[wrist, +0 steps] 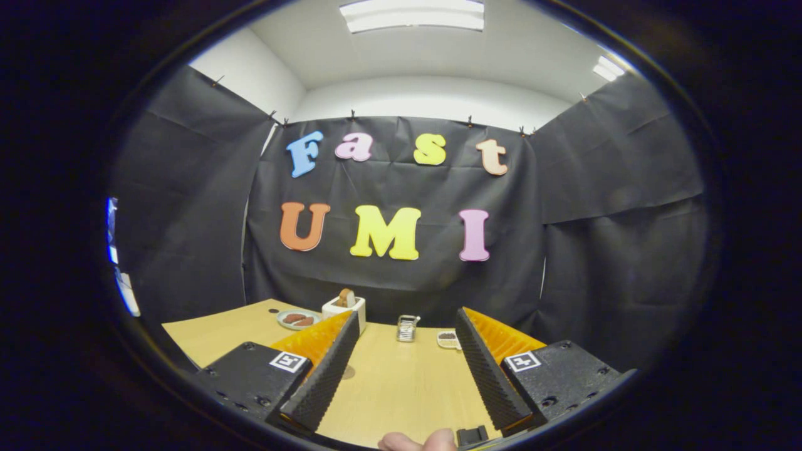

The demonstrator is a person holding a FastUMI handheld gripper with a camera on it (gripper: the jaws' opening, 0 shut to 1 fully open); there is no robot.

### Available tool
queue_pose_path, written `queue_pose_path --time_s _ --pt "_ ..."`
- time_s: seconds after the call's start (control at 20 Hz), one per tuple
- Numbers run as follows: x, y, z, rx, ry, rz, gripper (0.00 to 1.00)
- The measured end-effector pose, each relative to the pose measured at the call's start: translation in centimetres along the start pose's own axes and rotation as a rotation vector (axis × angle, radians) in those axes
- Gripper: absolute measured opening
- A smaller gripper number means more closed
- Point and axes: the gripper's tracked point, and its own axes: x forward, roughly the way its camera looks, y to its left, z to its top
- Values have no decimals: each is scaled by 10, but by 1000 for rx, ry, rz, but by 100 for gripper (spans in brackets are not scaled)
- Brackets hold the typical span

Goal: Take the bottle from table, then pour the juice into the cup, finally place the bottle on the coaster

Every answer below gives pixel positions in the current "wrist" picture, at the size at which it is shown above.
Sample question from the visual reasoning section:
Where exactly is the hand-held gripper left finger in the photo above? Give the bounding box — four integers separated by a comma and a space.
194, 310, 361, 436

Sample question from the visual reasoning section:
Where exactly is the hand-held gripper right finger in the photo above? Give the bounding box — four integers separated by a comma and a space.
454, 307, 638, 438

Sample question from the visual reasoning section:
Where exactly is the pale green plate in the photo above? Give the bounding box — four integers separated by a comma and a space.
276, 309, 323, 331

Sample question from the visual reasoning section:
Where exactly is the white toaster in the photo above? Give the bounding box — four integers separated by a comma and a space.
322, 296, 367, 336

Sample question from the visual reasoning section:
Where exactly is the wooden table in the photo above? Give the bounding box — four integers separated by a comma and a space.
162, 299, 521, 448

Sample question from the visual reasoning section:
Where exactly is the small ceiling light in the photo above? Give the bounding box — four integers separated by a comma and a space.
592, 55, 626, 82

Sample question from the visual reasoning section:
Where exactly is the long ceiling light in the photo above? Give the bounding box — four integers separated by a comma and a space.
339, 0, 485, 33

